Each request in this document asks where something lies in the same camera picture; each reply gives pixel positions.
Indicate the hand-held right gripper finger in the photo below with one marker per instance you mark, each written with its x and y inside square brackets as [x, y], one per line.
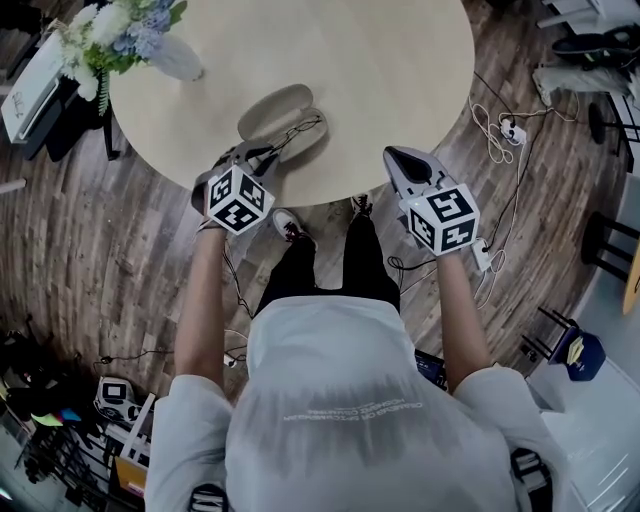
[432, 167]
[398, 180]

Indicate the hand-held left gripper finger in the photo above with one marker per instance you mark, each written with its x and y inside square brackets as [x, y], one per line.
[252, 150]
[269, 165]

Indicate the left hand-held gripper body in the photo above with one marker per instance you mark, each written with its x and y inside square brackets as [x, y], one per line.
[237, 200]

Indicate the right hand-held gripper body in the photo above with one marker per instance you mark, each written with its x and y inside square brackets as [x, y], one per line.
[445, 220]

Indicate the beige glasses case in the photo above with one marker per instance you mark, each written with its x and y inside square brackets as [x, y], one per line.
[272, 107]

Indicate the thin black-framed eyeglasses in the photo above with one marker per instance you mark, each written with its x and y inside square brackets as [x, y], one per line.
[306, 124]

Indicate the person's right forearm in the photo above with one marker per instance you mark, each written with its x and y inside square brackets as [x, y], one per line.
[462, 320]

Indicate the person's left forearm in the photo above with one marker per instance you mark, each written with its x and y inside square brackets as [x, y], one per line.
[200, 310]

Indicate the person's right white shoe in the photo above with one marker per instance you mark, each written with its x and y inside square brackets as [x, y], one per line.
[362, 204]

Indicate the person's white shoe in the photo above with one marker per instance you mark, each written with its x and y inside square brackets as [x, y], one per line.
[292, 227]
[362, 204]

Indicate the white power strip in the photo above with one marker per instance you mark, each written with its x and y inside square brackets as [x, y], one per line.
[514, 131]
[483, 253]

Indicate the person's left white shoe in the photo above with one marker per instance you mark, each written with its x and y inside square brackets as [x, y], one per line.
[292, 227]

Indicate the person's black trousers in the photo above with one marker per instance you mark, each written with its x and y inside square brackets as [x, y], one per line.
[365, 270]

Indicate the white vase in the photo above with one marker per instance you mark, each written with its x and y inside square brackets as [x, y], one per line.
[177, 57]

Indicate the black stool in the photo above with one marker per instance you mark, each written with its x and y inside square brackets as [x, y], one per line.
[607, 245]

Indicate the white and blue flower bouquet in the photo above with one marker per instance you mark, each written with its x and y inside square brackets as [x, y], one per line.
[115, 30]

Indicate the person's white t-shirt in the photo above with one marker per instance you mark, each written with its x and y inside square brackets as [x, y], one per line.
[350, 425]

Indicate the white flat box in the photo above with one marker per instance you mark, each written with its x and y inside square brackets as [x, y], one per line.
[27, 95]

